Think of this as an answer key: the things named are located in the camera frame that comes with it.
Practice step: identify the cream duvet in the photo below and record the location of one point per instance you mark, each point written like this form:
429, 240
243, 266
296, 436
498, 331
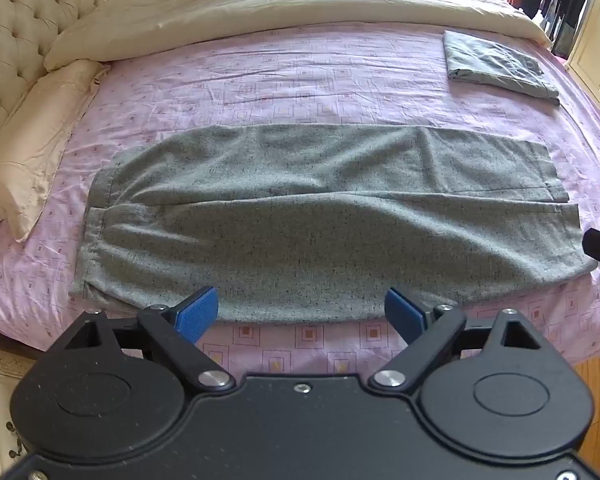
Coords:
290, 5

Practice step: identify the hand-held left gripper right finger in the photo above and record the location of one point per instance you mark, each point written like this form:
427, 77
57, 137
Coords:
405, 315

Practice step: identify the pink patterned bed sheet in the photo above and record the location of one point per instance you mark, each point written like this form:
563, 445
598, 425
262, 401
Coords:
330, 80

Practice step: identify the grey pants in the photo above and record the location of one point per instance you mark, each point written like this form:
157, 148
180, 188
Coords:
325, 220

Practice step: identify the cream pillow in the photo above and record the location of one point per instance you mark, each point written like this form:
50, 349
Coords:
35, 145

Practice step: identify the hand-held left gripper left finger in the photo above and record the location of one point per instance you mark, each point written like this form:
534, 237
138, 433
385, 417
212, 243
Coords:
197, 312

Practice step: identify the cream tufted headboard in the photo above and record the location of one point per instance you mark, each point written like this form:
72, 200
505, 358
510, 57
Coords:
25, 25

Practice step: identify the folded grey cloth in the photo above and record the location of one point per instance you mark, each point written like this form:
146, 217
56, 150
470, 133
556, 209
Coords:
495, 67

